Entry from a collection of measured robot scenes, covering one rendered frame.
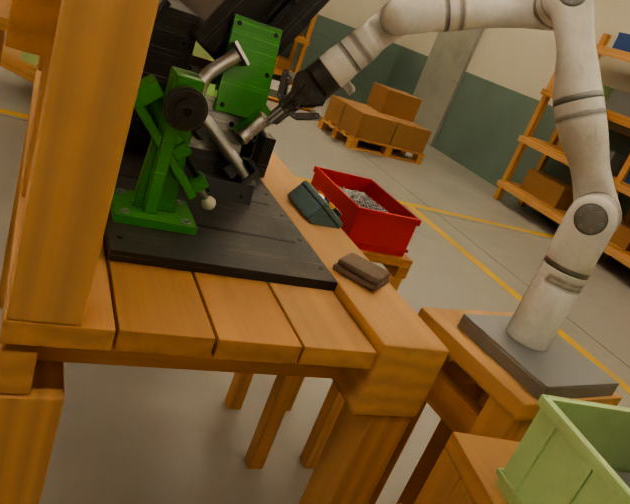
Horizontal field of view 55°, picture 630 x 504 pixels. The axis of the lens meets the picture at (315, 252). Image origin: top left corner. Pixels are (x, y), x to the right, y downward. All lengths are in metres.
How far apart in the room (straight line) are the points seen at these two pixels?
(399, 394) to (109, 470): 1.05
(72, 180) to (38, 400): 0.32
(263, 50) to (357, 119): 5.96
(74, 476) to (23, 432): 0.94
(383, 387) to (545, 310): 0.40
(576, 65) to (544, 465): 0.72
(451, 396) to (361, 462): 0.25
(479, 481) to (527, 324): 0.40
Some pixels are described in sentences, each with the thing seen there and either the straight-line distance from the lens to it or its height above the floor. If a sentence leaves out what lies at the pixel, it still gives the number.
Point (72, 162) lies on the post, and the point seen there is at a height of 1.10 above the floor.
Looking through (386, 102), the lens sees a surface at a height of 0.58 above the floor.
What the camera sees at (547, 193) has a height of 0.37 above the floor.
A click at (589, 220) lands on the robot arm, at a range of 1.24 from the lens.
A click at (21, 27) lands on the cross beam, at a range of 0.80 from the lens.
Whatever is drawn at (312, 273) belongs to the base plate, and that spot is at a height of 0.90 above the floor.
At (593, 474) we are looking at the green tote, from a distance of 0.90.
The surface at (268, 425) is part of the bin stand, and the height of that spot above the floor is 0.18.
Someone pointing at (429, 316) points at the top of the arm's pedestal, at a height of 0.85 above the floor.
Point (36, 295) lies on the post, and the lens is 0.82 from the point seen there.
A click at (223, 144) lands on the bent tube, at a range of 1.35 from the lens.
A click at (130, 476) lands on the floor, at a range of 1.91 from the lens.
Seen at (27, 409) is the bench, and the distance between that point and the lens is 0.92.
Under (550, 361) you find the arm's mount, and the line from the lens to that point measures 1.31.
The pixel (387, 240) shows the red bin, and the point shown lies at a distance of 1.70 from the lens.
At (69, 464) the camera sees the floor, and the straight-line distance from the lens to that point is 1.91.
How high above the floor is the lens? 1.34
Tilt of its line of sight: 21 degrees down
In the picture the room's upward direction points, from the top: 21 degrees clockwise
